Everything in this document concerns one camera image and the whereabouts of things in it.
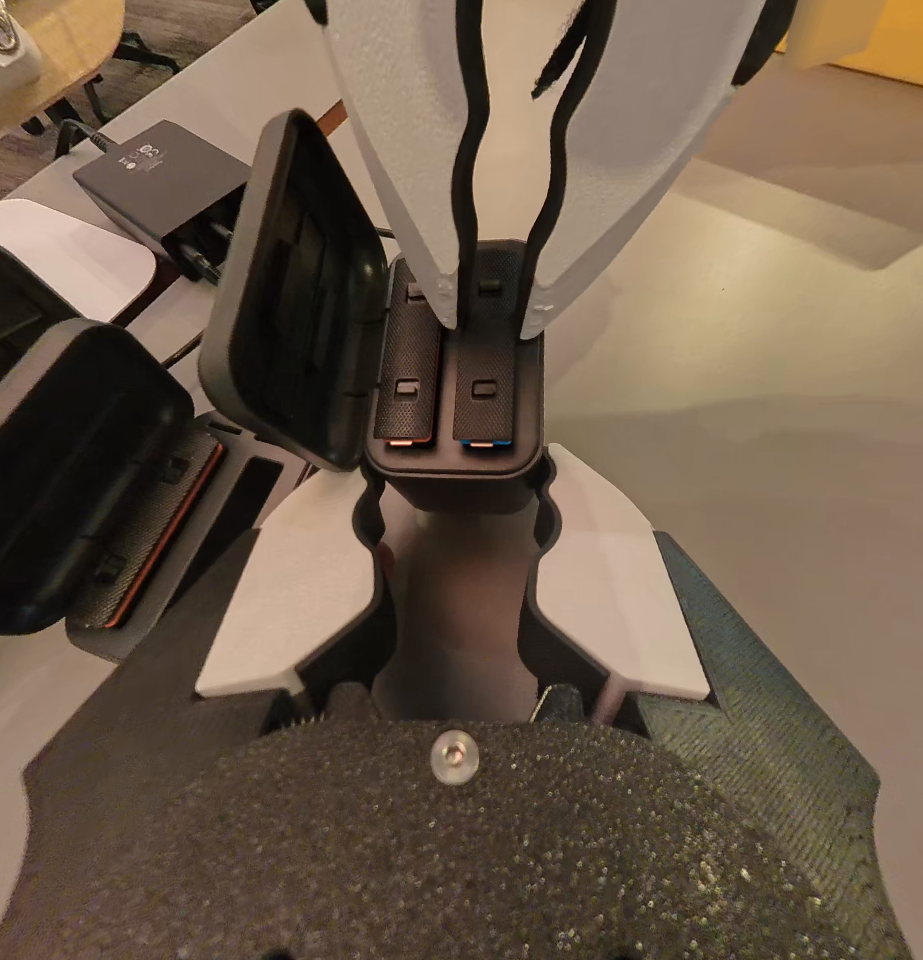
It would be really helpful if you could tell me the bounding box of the black chair base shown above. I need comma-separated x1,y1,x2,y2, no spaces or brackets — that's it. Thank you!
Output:
22,30,184,144

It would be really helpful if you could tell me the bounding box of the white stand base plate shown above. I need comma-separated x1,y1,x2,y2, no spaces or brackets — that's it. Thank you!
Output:
0,197,160,325

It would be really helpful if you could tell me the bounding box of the black battery orange rim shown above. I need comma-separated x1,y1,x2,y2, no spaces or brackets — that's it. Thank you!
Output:
66,427,229,633
373,258,442,451

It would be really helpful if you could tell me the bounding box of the black hub power cable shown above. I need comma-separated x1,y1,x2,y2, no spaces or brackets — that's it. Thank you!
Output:
52,116,129,162

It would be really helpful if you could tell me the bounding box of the black battery blue rim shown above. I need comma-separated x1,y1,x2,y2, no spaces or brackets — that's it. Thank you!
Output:
452,243,524,453

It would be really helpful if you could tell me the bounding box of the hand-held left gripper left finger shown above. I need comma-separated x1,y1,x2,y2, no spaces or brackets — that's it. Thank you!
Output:
193,474,397,700

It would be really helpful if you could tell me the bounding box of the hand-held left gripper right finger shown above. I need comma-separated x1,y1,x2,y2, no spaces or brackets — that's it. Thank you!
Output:
516,442,712,704

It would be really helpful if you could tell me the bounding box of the black charging hub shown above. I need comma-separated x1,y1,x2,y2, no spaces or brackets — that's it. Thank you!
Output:
73,118,254,285

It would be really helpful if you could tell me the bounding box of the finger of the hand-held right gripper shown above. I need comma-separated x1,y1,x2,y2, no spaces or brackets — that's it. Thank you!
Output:
304,0,493,333
516,0,766,340

